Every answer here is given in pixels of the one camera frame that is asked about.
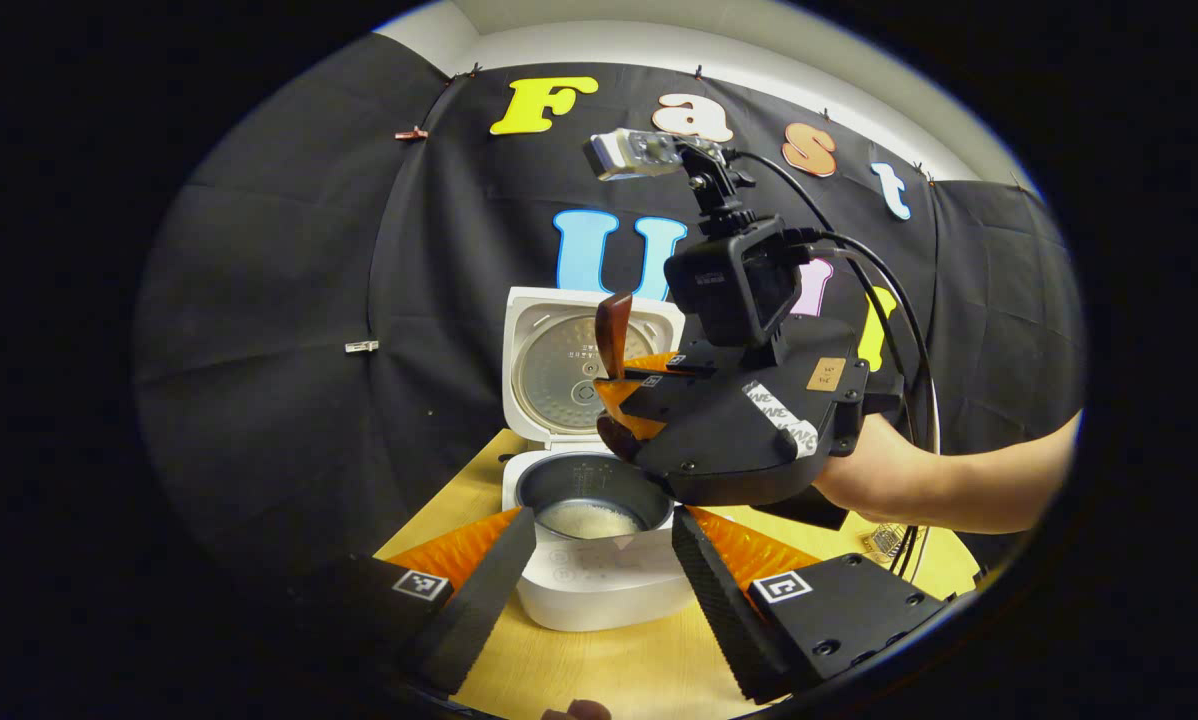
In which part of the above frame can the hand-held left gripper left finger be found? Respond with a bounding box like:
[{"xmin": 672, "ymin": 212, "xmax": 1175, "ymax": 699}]
[{"xmin": 339, "ymin": 506, "xmax": 538, "ymax": 699}]

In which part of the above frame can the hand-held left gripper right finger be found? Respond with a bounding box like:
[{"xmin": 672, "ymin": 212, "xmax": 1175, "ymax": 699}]
[{"xmin": 670, "ymin": 504, "xmax": 951, "ymax": 705}]

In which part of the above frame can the brown wooden spoon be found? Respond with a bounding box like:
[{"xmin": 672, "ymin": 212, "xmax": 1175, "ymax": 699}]
[{"xmin": 593, "ymin": 291, "xmax": 646, "ymax": 464}]

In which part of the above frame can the white rice cooker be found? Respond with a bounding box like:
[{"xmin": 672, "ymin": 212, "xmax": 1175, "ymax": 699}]
[{"xmin": 500, "ymin": 287, "xmax": 702, "ymax": 633}]

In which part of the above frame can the white rice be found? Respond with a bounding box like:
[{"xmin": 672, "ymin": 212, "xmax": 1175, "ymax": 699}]
[{"xmin": 536, "ymin": 499, "xmax": 644, "ymax": 542}]

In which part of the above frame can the metal wire chopstick holder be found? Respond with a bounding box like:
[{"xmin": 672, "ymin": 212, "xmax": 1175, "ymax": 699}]
[{"xmin": 863, "ymin": 521, "xmax": 911, "ymax": 562}]

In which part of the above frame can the black backdrop cloth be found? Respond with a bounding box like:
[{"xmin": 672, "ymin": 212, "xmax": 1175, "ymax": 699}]
[{"xmin": 134, "ymin": 35, "xmax": 1088, "ymax": 571}]

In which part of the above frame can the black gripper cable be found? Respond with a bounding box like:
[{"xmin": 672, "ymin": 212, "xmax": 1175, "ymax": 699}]
[{"xmin": 727, "ymin": 149, "xmax": 943, "ymax": 583}]

